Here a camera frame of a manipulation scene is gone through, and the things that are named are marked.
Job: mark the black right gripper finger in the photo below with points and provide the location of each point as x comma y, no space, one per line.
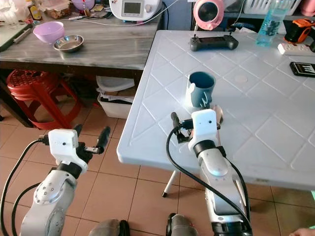
175,121

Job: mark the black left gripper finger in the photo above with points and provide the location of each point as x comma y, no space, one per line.
78,128
104,139

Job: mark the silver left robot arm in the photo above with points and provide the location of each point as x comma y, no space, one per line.
49,199

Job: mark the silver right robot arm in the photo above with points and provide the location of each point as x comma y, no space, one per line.
216,177

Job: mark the white plastic storage bin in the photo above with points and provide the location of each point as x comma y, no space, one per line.
114,105

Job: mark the blue ceramic mug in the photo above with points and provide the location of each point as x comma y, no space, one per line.
200,91

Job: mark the white metal table leg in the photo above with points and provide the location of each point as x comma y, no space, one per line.
170,184

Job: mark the red plastic stool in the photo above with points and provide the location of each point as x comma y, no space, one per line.
37,86

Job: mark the white plastic folding table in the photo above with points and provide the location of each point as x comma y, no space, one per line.
256,113

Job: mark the grey left robot foot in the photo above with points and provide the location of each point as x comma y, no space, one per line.
109,229

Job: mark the grey robot foot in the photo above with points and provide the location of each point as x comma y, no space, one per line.
182,226
109,229

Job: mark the stainless steel bowl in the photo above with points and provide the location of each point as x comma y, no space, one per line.
69,44

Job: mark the black handheld controller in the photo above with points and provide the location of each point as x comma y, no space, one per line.
214,43

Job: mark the grey wood-grain counter table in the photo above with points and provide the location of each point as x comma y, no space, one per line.
113,46

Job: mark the grey right robot foot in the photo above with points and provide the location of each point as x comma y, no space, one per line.
182,226

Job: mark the purple plastic bowl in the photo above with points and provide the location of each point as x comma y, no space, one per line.
48,32

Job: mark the pink round device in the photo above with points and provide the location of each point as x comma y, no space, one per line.
208,14

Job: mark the dark green tray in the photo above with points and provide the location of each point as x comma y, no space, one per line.
10,38

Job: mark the white kitchen appliance with screen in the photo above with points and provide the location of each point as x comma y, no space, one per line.
134,9

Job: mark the black flat phone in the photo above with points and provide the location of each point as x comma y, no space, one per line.
302,69

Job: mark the clear blue water bottle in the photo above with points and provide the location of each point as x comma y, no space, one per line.
271,24

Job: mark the white power strip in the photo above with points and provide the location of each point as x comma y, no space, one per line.
295,48

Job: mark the white slotted basket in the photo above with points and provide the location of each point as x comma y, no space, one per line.
266,6

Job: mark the orange and black tool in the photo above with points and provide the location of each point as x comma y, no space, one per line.
298,32

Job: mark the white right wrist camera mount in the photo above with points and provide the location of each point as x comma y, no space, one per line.
205,123

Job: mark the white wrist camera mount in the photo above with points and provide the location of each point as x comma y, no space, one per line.
63,143
205,123

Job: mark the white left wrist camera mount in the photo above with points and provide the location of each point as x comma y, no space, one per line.
63,143

